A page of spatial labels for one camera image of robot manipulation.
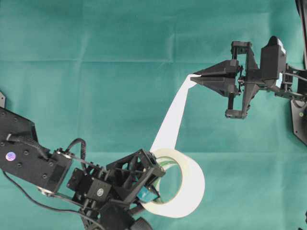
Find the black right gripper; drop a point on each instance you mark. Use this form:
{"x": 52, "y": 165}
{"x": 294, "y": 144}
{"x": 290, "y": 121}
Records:
{"x": 227, "y": 87}

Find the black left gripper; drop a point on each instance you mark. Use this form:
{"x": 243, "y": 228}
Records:
{"x": 114, "y": 194}

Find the white duct tape roll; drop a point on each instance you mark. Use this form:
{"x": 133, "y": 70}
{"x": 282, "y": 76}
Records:
{"x": 165, "y": 149}

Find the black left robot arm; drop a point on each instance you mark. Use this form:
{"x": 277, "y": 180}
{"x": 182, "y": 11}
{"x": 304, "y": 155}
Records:
{"x": 56, "y": 174}

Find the green table cloth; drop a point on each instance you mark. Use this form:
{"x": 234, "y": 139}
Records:
{"x": 107, "y": 70}

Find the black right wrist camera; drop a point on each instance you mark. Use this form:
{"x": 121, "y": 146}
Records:
{"x": 273, "y": 63}

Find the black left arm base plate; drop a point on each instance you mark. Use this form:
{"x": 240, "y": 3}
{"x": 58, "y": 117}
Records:
{"x": 2, "y": 100}

